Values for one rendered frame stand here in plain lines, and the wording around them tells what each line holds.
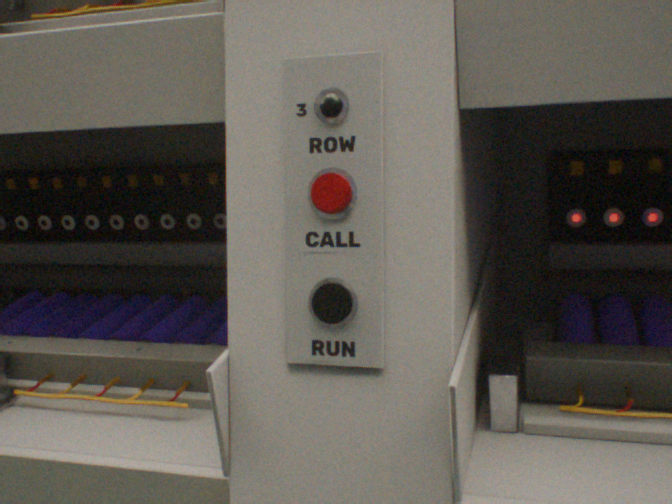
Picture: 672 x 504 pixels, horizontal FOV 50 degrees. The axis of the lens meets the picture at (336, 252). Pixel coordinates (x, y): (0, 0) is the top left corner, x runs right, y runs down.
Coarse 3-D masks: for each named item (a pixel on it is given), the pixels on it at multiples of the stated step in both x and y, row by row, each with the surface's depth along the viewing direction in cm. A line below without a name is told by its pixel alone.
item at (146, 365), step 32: (0, 352) 39; (32, 352) 39; (64, 352) 38; (96, 352) 38; (128, 352) 37; (160, 352) 37; (192, 352) 37; (96, 384) 38; (128, 384) 37; (160, 384) 37; (192, 384) 36
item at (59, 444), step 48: (0, 432) 36; (48, 432) 35; (96, 432) 35; (144, 432) 34; (192, 432) 34; (0, 480) 34; (48, 480) 33; (96, 480) 33; (144, 480) 32; (192, 480) 31
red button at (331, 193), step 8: (320, 176) 28; (328, 176) 28; (336, 176) 28; (320, 184) 28; (328, 184) 28; (336, 184) 28; (344, 184) 28; (312, 192) 28; (320, 192) 28; (328, 192) 28; (336, 192) 28; (344, 192) 28; (312, 200) 28; (320, 200) 28; (328, 200) 28; (336, 200) 28; (344, 200) 28; (320, 208) 28; (328, 208) 28; (336, 208) 28; (344, 208) 28
